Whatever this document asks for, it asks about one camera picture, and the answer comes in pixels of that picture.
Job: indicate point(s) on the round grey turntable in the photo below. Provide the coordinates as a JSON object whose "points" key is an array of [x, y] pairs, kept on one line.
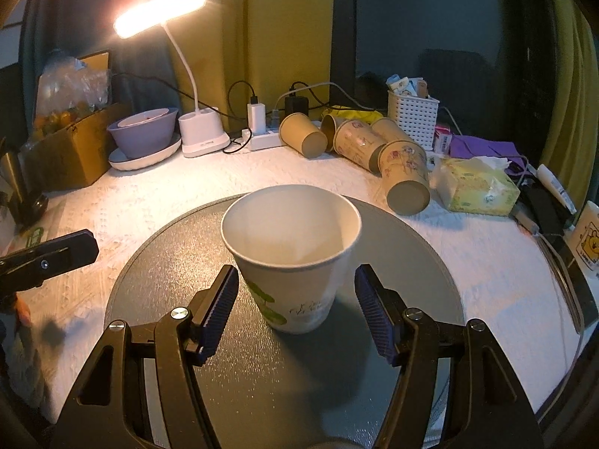
{"points": [[164, 266]]}

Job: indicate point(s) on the small white bowl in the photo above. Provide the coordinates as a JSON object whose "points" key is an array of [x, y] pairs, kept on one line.
{"points": [[142, 118]]}

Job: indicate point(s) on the white charger plug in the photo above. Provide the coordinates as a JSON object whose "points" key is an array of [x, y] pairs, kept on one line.
{"points": [[256, 117]]}

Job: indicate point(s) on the white plastic basket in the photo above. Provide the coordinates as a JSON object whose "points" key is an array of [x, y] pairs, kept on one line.
{"points": [[412, 114]]}

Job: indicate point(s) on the white paper cup leaf print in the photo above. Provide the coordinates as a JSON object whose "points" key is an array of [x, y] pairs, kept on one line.
{"points": [[299, 290]]}

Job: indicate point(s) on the black pouch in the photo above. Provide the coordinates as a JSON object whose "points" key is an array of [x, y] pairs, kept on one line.
{"points": [[543, 206]]}

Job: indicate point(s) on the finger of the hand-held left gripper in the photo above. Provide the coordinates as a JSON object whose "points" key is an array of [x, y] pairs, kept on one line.
{"points": [[61, 257]]}

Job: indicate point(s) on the white desk lamp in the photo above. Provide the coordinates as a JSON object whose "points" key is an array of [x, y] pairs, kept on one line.
{"points": [[199, 128]]}

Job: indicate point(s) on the black charger plug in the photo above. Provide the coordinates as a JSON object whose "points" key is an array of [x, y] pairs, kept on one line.
{"points": [[297, 104]]}

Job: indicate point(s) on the plain brown paper cup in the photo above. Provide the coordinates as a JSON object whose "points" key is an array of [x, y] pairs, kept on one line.
{"points": [[390, 130], [302, 133], [328, 131]]}

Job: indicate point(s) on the yellow curtain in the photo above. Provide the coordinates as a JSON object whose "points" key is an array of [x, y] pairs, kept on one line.
{"points": [[568, 79]]}

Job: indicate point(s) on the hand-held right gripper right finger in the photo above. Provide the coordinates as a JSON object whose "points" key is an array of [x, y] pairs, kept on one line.
{"points": [[374, 311]]}

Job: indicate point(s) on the yellow plastic bag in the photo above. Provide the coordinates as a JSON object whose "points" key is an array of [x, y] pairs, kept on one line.
{"points": [[358, 115]]}

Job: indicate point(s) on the white tube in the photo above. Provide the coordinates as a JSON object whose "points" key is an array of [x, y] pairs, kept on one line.
{"points": [[554, 187]]}

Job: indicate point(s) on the yellow-green tissue pack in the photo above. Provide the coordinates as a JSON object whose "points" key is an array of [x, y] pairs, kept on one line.
{"points": [[475, 187]]}

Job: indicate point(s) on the cardboard box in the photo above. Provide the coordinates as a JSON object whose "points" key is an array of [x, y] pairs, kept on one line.
{"points": [[79, 149]]}

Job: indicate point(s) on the pink small box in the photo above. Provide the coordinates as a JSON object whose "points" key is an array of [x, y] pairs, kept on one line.
{"points": [[442, 139]]}

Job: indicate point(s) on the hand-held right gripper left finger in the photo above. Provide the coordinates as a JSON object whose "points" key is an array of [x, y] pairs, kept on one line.
{"points": [[220, 308]]}

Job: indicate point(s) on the brown printed paper cup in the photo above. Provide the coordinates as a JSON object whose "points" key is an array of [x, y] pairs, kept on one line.
{"points": [[405, 177], [358, 142]]}

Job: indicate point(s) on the white textured table cloth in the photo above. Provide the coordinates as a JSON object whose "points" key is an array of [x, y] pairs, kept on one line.
{"points": [[154, 191]]}

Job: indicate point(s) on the white plate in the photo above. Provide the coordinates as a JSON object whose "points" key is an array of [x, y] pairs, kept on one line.
{"points": [[154, 156]]}

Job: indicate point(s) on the purple bowl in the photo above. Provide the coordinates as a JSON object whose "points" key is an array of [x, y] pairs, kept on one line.
{"points": [[140, 138]]}

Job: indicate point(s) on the purple cloth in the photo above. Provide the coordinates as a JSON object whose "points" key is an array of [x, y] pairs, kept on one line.
{"points": [[482, 147]]}

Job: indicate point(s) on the clear plastic bag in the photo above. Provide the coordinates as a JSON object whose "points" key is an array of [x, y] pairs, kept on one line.
{"points": [[70, 89]]}

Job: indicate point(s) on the white card bear print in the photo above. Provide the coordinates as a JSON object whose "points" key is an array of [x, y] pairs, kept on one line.
{"points": [[585, 238]]}

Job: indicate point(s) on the white power strip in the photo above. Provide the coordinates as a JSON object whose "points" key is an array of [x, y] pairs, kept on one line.
{"points": [[266, 140]]}

